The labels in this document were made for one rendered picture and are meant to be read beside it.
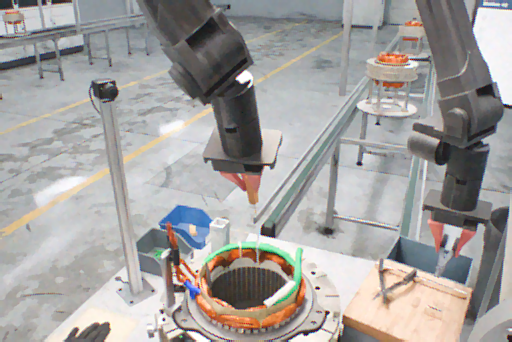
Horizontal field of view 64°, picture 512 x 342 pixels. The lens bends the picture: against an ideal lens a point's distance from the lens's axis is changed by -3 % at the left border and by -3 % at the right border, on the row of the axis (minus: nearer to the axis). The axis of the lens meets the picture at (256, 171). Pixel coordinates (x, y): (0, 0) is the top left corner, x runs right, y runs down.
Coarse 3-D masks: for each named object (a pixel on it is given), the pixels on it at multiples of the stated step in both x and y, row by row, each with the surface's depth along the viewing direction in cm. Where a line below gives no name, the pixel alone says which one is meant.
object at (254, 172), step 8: (216, 168) 59; (224, 168) 59; (232, 168) 58; (240, 168) 58; (248, 168) 59; (256, 168) 58; (248, 176) 59; (256, 176) 58; (256, 184) 61; (256, 192) 65
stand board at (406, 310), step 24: (360, 288) 81; (408, 288) 81; (456, 288) 81; (360, 312) 75; (384, 312) 75; (408, 312) 75; (456, 312) 75; (384, 336) 72; (408, 336) 70; (432, 336) 70; (456, 336) 70
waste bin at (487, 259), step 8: (488, 256) 198; (496, 256) 192; (480, 264) 207; (488, 264) 198; (480, 272) 207; (488, 272) 199; (480, 280) 207; (488, 280) 200; (496, 280) 195; (480, 288) 207; (496, 288) 196; (480, 296) 207; (496, 296) 197; (472, 304) 217; (480, 304) 208; (496, 304) 199; (472, 312) 216
